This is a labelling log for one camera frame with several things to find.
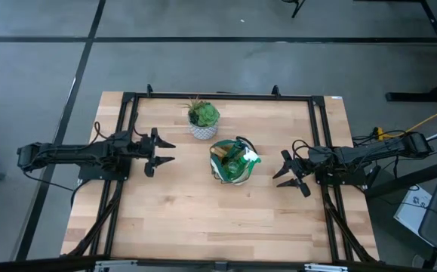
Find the green artificial succulent plant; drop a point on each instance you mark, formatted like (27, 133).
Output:
(204, 113)

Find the black chair leg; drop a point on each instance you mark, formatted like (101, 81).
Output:
(297, 7)

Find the beige green gardening bag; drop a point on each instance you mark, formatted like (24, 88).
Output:
(218, 172)

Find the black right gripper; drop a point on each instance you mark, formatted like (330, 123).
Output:
(301, 168)

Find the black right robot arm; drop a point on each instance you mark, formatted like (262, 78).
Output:
(369, 153)

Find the green plastic spray bottle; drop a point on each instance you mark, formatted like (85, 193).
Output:
(246, 158)

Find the black slanted support bar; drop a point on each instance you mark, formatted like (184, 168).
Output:
(403, 183)

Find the white triangle patterned plant pot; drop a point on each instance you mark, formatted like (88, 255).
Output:
(203, 131)

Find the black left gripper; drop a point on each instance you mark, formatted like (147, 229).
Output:
(146, 147)

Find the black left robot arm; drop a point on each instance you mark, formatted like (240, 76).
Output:
(74, 153)

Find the white cardboard box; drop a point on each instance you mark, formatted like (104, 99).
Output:
(412, 209)

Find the black aluminium table frame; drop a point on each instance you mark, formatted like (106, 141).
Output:
(222, 96)

